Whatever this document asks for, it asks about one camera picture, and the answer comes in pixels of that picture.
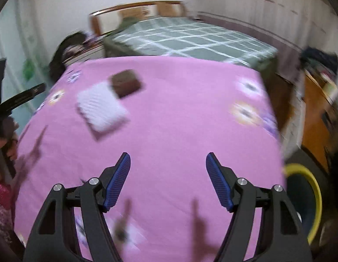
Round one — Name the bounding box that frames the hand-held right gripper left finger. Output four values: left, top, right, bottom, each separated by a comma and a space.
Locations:
23, 152, 131, 262

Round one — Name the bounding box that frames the wooden bed headboard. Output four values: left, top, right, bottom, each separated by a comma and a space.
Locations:
89, 1, 187, 38

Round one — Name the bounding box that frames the person's pink sparkly clothing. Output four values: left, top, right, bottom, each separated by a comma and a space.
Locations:
0, 180, 15, 241

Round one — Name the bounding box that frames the dark brown cloth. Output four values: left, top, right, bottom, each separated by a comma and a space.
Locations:
109, 69, 144, 99

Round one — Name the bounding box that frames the person's left hand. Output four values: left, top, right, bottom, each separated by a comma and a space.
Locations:
0, 137, 19, 161

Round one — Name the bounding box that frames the wooden cabinet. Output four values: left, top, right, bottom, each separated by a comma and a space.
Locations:
281, 71, 337, 171

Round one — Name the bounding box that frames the yellow rimmed waste bin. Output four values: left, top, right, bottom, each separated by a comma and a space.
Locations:
283, 163, 323, 245

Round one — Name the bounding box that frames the dark floral bag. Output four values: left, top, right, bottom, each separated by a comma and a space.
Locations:
48, 31, 104, 83

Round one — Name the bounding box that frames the pink floral tablecloth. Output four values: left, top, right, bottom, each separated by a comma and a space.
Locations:
14, 56, 287, 262

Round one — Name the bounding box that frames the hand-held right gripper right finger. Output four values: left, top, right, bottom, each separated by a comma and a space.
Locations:
206, 152, 313, 262

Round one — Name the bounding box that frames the pile of dark clothes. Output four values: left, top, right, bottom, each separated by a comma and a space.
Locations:
300, 46, 338, 84

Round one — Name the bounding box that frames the green checked bed blanket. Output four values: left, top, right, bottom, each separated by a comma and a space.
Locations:
104, 16, 279, 69

